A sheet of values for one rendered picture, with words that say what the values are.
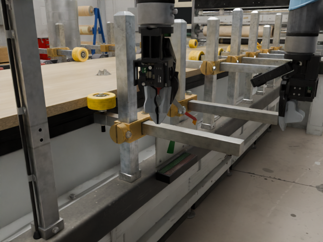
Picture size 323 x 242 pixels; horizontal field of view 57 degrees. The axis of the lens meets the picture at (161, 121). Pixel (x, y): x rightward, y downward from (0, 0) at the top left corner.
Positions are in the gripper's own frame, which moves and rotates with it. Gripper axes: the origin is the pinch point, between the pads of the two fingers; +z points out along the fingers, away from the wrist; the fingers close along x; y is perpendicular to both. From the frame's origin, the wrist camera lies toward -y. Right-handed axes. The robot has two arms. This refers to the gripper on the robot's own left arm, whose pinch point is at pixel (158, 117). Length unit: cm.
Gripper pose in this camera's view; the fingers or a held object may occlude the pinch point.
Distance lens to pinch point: 68.0
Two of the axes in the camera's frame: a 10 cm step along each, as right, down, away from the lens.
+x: 9.8, 0.6, -2.0
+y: -2.1, 3.0, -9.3
